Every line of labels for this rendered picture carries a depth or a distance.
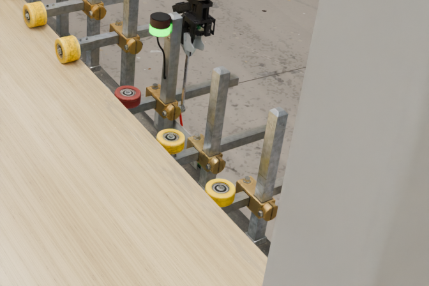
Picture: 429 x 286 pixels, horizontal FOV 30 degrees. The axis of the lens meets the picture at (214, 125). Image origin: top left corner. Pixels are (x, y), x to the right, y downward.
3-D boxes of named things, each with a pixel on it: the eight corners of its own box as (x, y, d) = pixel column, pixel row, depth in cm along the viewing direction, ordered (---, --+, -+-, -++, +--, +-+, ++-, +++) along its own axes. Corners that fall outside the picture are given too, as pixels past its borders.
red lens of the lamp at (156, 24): (163, 17, 232) (164, 10, 231) (174, 26, 229) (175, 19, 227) (145, 21, 229) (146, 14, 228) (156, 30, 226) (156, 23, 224)
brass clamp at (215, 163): (201, 145, 243) (203, 132, 240) (226, 171, 234) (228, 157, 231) (184, 151, 240) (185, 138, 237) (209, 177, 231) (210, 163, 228)
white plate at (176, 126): (155, 125, 265) (157, 99, 259) (197, 169, 248) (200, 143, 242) (153, 125, 264) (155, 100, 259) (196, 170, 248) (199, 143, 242)
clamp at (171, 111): (158, 96, 257) (159, 83, 254) (180, 118, 248) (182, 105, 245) (143, 100, 254) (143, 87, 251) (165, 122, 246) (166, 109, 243)
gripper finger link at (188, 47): (189, 65, 240) (191, 38, 235) (178, 56, 244) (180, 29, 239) (197, 63, 242) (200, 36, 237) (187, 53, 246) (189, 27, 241)
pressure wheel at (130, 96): (131, 112, 253) (133, 81, 246) (143, 125, 247) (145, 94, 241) (108, 118, 249) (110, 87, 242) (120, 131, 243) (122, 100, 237)
